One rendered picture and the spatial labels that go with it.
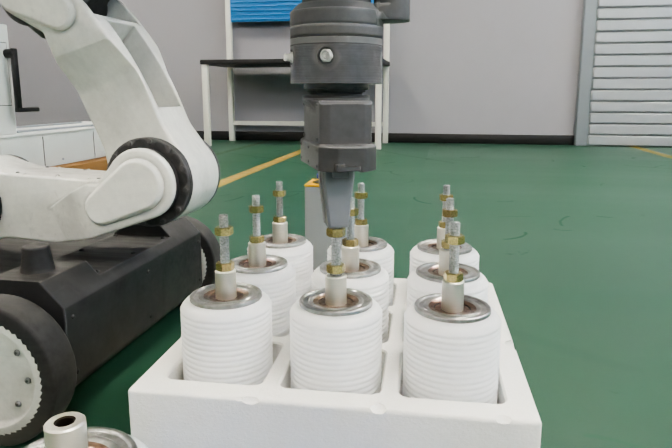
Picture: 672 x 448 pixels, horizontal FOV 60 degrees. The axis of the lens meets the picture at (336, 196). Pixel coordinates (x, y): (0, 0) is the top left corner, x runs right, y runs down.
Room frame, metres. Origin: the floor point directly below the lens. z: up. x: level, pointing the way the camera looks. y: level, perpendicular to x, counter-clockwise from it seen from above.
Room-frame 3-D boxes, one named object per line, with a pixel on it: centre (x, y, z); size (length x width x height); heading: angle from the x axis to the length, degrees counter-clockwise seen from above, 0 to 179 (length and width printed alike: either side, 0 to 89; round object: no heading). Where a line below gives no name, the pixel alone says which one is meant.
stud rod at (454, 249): (0.55, -0.12, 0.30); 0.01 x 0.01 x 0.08
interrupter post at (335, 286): (0.57, 0.00, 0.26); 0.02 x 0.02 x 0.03
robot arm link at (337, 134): (0.57, 0.00, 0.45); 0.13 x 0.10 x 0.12; 14
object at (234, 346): (0.59, 0.12, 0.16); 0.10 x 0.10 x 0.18
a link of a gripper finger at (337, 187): (0.56, 0.00, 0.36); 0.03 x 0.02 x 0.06; 104
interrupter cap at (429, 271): (0.67, -0.13, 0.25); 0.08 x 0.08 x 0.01
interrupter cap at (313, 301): (0.57, 0.00, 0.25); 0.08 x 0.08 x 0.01
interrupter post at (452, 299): (0.55, -0.12, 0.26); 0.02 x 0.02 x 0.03
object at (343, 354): (0.57, 0.00, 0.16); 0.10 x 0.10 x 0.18
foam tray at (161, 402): (0.69, -0.02, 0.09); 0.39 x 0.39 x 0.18; 81
